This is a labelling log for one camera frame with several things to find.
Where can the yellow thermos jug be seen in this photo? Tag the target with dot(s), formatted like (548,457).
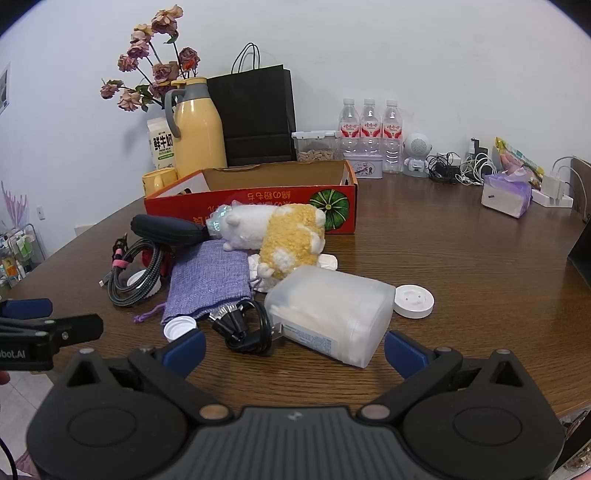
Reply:
(198,134)

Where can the iridescent plastic wrap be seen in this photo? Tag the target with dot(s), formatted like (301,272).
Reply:
(217,221)

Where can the yellow mug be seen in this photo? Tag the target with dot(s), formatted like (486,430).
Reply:
(159,181)

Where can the pale printed tin box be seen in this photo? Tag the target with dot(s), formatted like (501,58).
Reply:
(364,167)

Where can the white robot speaker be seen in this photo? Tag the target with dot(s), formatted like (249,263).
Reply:
(417,147)

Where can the dark glasses case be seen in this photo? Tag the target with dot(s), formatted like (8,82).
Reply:
(166,228)

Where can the white power adapter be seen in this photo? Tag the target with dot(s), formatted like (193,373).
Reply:
(452,159)

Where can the purple lavender decoration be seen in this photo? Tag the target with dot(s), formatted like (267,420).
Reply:
(11,205)

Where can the clear seed container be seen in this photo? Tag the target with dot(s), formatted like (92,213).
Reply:
(316,150)

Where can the white power strip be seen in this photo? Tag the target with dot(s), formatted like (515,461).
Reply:
(554,201)

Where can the purple tissue pack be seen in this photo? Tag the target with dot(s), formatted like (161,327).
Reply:
(505,196)

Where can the white round jar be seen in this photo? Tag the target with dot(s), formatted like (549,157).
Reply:
(136,278)

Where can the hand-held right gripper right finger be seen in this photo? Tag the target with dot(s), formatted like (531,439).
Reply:
(404,355)

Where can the clear water bottle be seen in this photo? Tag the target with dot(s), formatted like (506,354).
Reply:
(370,124)
(349,124)
(391,134)

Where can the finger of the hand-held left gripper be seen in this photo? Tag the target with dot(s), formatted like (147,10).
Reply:
(78,328)
(27,308)

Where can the purple fabric pouch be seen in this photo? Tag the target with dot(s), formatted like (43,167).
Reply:
(207,277)

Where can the white bottle cap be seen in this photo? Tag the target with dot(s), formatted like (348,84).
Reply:
(179,328)

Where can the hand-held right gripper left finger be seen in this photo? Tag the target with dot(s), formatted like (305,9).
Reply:
(184,353)

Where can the black flat board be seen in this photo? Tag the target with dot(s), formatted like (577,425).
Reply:
(582,261)

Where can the white and yellow plush toy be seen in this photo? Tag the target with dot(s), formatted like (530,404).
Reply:
(291,235)

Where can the translucent plastic box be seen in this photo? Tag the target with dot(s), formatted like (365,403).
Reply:
(332,309)

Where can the red printed cardboard box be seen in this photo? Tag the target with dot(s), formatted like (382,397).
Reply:
(277,203)

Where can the white milk carton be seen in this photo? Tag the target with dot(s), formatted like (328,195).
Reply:
(161,143)

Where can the white round device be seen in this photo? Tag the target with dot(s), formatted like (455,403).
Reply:
(412,301)

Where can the white charger plug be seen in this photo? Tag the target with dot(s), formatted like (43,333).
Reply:
(553,185)

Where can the colourful snack packet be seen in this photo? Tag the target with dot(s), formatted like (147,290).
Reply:
(519,159)

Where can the dark wooden panel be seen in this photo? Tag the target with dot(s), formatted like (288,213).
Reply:
(582,184)

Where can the red round object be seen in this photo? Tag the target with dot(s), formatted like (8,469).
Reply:
(148,254)

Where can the dried pink flower bouquet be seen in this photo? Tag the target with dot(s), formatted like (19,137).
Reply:
(164,71)

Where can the black paper bag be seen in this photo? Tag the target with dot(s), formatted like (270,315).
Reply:
(258,115)

